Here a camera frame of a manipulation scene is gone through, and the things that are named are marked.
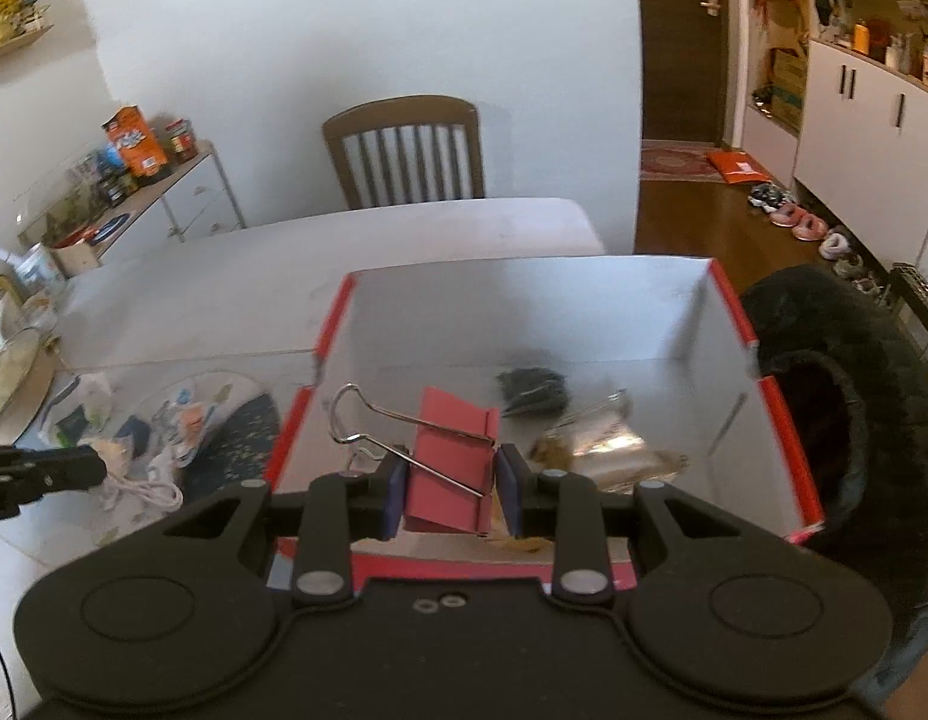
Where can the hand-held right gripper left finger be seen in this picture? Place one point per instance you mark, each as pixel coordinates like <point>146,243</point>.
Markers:
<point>395,495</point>

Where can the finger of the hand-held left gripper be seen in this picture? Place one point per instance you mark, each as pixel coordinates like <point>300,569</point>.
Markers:
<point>59,472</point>

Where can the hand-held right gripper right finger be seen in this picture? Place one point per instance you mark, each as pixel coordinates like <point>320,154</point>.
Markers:
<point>510,491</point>

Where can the pink binder clip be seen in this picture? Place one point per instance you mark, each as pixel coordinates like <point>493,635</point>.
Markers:
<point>449,457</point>

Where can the green white snack bag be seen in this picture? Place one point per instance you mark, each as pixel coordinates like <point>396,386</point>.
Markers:
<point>81,409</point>

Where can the small black packet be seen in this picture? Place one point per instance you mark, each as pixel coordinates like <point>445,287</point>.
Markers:
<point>535,388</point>

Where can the gold foil snack packet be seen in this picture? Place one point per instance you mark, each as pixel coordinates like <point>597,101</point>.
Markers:
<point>614,450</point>

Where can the red cardboard box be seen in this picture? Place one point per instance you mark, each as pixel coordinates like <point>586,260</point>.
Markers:
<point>554,315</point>

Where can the white marble desktop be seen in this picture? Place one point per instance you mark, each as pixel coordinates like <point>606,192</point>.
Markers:
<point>359,240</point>

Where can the glass-lidded bowl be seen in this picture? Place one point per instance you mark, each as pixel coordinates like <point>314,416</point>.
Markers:
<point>6,382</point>

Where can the round blue patterned mat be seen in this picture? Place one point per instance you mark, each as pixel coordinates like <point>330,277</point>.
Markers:
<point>242,427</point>

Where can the printed white cup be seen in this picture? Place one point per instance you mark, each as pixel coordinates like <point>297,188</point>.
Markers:
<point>40,270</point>

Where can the small wooden box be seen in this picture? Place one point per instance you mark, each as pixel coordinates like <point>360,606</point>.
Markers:
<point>77,255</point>

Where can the white sideboard cabinet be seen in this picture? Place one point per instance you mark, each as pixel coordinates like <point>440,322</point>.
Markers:
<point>186,202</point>

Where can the orange snack bag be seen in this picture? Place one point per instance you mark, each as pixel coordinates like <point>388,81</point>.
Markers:
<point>137,142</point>

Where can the wooden chair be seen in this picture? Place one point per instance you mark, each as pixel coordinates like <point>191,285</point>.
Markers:
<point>404,154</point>

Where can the red lidded jar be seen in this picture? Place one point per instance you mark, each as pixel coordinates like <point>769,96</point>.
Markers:
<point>181,141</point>

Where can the patterned door rug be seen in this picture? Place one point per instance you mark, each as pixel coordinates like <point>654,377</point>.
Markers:
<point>681,163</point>

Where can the black white sneakers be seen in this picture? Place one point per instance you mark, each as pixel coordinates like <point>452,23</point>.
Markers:
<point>769,196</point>

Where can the orange parcel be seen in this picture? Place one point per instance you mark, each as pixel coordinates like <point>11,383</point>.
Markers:
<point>737,167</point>

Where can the grey slipper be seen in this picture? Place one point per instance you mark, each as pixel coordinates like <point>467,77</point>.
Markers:
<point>836,244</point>

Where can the black metal rack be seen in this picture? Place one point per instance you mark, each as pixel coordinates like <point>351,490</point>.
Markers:
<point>917,300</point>

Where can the dark wooden door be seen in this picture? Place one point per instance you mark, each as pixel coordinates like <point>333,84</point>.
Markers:
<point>681,75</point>

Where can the white lower cabinet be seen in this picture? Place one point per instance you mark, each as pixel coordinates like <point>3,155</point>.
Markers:
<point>868,142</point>

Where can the orange bottle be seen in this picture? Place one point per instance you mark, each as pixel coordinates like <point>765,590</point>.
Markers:
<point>861,37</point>

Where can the wooden wall shelf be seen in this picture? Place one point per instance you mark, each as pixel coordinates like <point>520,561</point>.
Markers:
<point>17,41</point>

